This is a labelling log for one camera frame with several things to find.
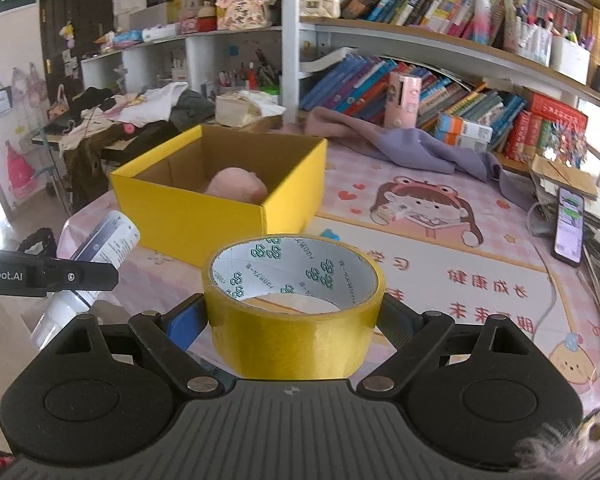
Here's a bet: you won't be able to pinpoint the yellow cardboard box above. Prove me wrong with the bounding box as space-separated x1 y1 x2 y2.
109 124 329 269

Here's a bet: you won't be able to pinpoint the white pen container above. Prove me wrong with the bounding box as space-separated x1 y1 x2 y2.
511 15 554 67
550 35 592 86

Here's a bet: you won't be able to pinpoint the white tube with dark label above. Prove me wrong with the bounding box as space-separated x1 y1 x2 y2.
30 209 142 352

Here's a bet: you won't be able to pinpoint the group of pens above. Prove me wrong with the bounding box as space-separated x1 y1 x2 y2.
216 49 282 90

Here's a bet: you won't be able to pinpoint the pile of clothes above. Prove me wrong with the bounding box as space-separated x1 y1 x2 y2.
57 81 208 153

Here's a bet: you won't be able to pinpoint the dark fabric item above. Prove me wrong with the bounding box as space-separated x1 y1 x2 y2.
17 227 58 261

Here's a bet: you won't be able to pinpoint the yellow tape roll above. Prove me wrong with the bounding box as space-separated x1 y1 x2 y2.
201 233 387 382

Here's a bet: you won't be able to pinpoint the white bookshelf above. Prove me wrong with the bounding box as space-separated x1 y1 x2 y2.
80 0 600 181

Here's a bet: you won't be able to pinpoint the pink and lilac cloth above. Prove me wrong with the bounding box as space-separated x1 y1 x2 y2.
305 106 537 211

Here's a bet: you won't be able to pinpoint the stack of red books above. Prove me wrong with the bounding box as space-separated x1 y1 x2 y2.
502 91 590 168

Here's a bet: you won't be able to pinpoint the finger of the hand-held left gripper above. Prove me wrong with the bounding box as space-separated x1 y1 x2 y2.
42 258 120 292

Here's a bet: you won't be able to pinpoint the row of blue picture books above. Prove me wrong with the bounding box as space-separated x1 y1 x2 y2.
299 54 531 133

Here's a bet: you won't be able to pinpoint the pink plush toy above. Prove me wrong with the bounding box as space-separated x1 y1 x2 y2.
202 166 269 206

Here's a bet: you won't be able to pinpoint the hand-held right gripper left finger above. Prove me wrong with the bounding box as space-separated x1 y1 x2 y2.
50 292 227 397

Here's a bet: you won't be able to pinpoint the pink cartoon carton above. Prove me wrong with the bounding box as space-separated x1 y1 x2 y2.
383 71 424 131

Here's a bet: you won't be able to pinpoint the black smartphone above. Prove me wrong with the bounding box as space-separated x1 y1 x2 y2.
551 186 587 267

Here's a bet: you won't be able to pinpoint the pink hanging bag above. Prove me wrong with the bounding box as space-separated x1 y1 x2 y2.
11 62 48 108

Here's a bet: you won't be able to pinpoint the orange and white carton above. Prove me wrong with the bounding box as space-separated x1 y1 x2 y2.
434 111 495 153

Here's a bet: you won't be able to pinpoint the doll in pink dress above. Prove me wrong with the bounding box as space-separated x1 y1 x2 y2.
215 0 276 31

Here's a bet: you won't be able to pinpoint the dark door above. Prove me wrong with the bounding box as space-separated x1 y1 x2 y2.
39 0 116 128

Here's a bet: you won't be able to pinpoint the flat cardboard pieces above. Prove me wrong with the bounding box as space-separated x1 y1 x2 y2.
529 154 600 202

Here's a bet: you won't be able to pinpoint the white cable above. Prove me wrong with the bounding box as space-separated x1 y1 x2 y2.
527 199 558 343

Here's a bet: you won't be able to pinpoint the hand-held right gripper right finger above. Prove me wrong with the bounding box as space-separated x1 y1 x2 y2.
357 292 537 397

